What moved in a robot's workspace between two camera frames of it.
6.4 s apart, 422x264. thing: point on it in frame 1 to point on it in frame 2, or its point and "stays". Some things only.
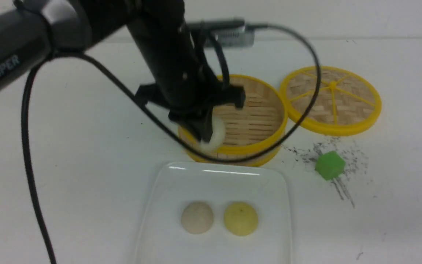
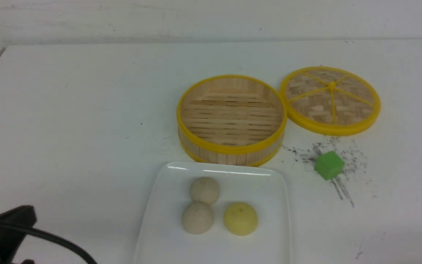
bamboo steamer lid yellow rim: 346,104 stays
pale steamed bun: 218,133 to 204,190
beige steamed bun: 197,217 stays
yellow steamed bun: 240,218 stays
